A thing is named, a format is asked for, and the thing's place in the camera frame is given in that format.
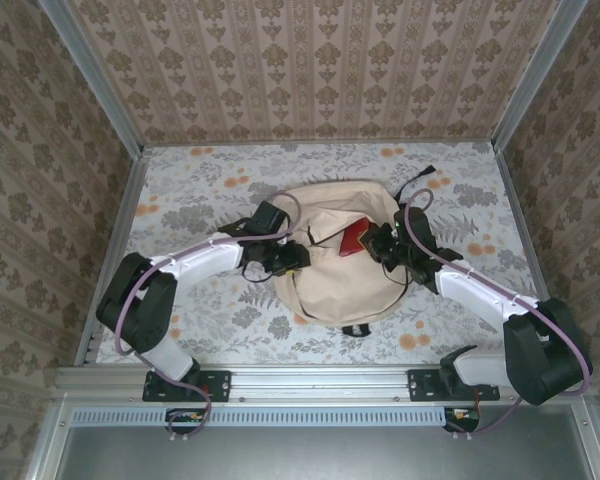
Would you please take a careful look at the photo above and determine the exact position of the red case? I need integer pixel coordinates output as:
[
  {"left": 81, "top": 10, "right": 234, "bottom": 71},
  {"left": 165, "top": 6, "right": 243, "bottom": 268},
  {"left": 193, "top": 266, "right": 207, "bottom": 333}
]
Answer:
[{"left": 338, "top": 216, "right": 377, "bottom": 259}]

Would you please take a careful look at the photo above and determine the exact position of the beige backpack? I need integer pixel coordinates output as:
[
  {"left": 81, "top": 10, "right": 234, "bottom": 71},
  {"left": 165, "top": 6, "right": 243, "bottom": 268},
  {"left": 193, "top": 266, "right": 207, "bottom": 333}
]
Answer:
[{"left": 269, "top": 165, "right": 437, "bottom": 337}]

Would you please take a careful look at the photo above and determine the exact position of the floral tablecloth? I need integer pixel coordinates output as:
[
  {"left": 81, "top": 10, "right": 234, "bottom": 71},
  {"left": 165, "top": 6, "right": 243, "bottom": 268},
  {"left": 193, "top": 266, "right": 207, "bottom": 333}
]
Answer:
[{"left": 95, "top": 142, "right": 561, "bottom": 365}]

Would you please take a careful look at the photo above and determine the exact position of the right wiring connector bundle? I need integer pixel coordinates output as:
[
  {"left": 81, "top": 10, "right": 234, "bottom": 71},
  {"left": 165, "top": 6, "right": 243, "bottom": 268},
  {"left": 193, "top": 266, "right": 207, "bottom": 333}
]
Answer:
[{"left": 444, "top": 407, "right": 481, "bottom": 434}]

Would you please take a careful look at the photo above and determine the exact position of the wiring connector bundle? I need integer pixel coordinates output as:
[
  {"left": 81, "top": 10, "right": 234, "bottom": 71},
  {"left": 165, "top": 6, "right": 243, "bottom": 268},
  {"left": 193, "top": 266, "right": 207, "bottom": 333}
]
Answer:
[
  {"left": 165, "top": 407, "right": 206, "bottom": 434},
  {"left": 444, "top": 407, "right": 481, "bottom": 434}
]

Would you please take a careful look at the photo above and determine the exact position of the left wiring connector bundle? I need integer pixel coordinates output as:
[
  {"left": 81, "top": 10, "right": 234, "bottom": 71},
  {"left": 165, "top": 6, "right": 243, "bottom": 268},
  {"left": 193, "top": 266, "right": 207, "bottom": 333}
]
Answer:
[{"left": 165, "top": 407, "right": 206, "bottom": 434}]

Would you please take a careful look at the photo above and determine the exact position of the grey metal panel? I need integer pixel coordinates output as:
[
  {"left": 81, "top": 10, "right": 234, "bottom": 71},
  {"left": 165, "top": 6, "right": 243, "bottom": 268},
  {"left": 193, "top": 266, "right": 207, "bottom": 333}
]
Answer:
[{"left": 54, "top": 424, "right": 595, "bottom": 480}]

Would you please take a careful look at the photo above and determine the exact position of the aluminium front rail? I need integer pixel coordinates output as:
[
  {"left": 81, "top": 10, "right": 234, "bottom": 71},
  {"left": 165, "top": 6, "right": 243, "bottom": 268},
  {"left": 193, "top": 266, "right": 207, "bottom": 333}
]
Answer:
[{"left": 54, "top": 363, "right": 595, "bottom": 404}]

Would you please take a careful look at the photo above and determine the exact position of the right aluminium side rail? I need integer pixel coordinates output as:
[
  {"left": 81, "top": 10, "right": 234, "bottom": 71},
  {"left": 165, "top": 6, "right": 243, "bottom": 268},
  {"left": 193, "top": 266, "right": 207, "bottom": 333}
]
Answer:
[{"left": 494, "top": 148, "right": 572, "bottom": 365}]

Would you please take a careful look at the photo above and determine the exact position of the aluminium side rail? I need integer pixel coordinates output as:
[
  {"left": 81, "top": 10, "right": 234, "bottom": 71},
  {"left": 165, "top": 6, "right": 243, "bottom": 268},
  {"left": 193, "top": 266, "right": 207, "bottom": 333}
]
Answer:
[
  {"left": 73, "top": 147, "right": 152, "bottom": 366},
  {"left": 494, "top": 148, "right": 572, "bottom": 365}
]

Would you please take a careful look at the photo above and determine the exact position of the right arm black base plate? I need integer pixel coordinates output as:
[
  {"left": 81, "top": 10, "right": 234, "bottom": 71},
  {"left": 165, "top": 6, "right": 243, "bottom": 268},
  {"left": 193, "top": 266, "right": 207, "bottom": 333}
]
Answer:
[{"left": 408, "top": 368, "right": 501, "bottom": 403}]

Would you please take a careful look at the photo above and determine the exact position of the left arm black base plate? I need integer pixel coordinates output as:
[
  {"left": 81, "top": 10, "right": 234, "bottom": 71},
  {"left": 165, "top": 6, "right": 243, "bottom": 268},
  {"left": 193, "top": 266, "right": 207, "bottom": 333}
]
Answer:
[{"left": 142, "top": 369, "right": 232, "bottom": 403}]

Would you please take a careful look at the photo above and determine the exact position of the grey slotted cable duct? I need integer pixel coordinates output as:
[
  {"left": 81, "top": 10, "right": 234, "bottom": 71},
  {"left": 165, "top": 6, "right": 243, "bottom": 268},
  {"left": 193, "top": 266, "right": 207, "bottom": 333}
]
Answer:
[{"left": 71, "top": 405, "right": 451, "bottom": 429}]

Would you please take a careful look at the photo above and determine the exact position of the left aluminium side rail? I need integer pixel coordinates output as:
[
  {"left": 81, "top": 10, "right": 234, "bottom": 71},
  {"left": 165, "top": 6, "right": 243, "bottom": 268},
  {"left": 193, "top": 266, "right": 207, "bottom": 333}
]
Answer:
[{"left": 73, "top": 147, "right": 152, "bottom": 366}]

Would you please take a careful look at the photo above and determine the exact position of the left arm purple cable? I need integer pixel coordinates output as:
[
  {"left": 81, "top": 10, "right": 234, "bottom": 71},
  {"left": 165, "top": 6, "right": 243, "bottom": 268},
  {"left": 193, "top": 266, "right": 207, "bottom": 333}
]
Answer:
[{"left": 114, "top": 192, "right": 302, "bottom": 442}]

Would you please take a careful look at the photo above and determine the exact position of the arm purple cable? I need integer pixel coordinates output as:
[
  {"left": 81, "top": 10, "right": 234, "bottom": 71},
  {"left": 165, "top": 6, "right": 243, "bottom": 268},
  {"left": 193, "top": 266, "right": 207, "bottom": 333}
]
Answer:
[
  {"left": 402, "top": 188, "right": 594, "bottom": 442},
  {"left": 114, "top": 192, "right": 302, "bottom": 442}
]

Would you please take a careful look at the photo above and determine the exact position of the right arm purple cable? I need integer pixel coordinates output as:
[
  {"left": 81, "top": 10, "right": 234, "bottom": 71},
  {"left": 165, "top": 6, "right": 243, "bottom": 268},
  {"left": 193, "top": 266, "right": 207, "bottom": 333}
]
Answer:
[{"left": 402, "top": 188, "right": 594, "bottom": 442}]

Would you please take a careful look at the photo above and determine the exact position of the right aluminium frame post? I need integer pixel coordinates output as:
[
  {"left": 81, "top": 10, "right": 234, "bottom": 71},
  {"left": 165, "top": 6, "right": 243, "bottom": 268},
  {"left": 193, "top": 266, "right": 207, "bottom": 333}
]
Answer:
[{"left": 492, "top": 0, "right": 589, "bottom": 151}]

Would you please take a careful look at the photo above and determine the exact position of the aluminium frame post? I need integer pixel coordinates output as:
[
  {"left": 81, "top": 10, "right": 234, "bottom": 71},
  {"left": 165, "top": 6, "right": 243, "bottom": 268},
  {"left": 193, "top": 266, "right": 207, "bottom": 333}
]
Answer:
[
  {"left": 492, "top": 0, "right": 589, "bottom": 151},
  {"left": 38, "top": 0, "right": 146, "bottom": 157}
]

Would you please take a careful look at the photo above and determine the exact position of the left aluminium frame post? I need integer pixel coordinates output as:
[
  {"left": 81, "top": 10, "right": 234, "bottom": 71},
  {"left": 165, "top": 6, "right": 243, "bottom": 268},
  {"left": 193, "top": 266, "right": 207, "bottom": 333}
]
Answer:
[{"left": 38, "top": 0, "right": 146, "bottom": 157}]

